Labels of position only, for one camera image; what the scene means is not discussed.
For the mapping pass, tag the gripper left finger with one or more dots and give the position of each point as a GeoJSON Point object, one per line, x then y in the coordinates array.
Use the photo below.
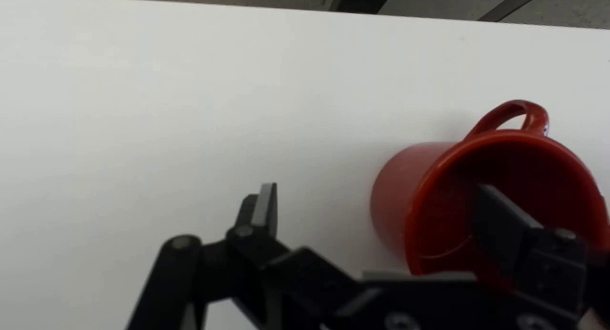
{"type": "Point", "coordinates": [252, 254]}

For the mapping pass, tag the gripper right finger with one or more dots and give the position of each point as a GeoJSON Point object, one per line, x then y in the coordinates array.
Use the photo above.
{"type": "Point", "coordinates": [533, 244]}

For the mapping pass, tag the red cup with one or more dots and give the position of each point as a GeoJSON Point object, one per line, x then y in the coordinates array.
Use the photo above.
{"type": "Point", "coordinates": [443, 196]}

